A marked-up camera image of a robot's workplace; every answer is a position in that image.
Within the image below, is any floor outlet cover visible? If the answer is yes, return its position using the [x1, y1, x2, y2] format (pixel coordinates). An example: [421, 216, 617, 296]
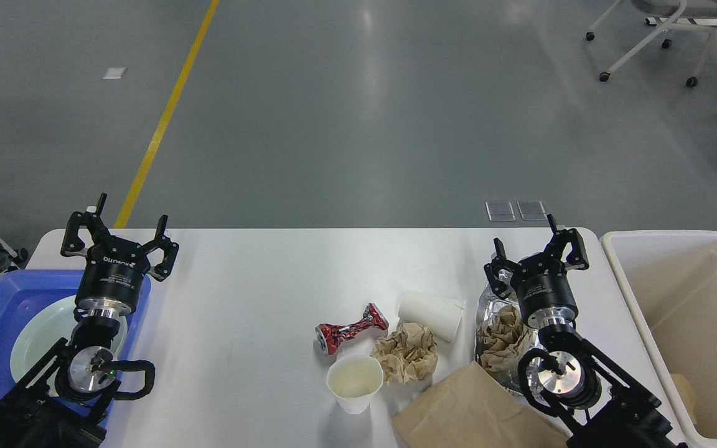
[516, 200, 548, 222]
[485, 200, 516, 222]

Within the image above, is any silver foil bag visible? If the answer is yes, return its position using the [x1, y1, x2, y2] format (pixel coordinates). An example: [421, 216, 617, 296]
[474, 284, 540, 395]

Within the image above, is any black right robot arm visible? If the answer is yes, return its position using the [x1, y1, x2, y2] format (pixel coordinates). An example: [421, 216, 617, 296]
[484, 215, 674, 447]

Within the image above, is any upright white paper cup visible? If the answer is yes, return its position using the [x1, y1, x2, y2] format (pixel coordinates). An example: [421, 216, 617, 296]
[326, 353, 385, 415]

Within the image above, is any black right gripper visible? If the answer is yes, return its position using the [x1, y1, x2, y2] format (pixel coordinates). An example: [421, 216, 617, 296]
[484, 215, 589, 329]

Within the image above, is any flat brown paper bag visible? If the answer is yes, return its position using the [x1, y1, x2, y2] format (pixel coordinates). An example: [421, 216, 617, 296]
[392, 362, 567, 447]

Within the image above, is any crumpled brown paper ball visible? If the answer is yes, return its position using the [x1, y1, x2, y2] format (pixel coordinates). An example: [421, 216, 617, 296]
[370, 322, 438, 385]

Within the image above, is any floor outlet cover right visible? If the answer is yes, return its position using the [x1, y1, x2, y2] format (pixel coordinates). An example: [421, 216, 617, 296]
[516, 200, 548, 222]

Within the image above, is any blue plastic tray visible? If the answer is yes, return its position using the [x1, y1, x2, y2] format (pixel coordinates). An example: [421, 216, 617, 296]
[0, 270, 140, 399]

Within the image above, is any white floor tag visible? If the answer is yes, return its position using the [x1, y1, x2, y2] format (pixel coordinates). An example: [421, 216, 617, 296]
[102, 67, 127, 80]

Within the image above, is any green plate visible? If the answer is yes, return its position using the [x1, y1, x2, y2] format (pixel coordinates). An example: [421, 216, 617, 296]
[9, 294, 128, 397]

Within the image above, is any white office chair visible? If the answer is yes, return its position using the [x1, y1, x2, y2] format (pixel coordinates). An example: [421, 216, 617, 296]
[598, 1, 717, 88]

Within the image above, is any crumpled brown paper in bag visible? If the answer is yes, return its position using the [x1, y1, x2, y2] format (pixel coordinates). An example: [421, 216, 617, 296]
[476, 304, 536, 374]

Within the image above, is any floor outlet cover left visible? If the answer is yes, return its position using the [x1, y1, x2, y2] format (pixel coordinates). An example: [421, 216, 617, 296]
[485, 200, 516, 222]

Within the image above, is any lying white paper cup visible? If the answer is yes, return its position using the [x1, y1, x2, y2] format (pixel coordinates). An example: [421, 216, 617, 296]
[398, 291, 464, 342]

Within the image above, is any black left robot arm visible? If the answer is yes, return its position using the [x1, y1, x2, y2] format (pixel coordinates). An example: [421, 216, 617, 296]
[0, 194, 179, 447]

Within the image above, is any crushed red can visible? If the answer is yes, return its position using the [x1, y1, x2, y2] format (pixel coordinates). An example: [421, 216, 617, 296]
[315, 302, 389, 355]

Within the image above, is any beige plastic bin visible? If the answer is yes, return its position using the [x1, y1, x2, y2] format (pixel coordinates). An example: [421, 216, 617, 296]
[601, 230, 717, 447]

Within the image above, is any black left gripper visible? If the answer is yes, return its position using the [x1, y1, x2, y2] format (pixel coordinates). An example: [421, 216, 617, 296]
[60, 192, 180, 319]

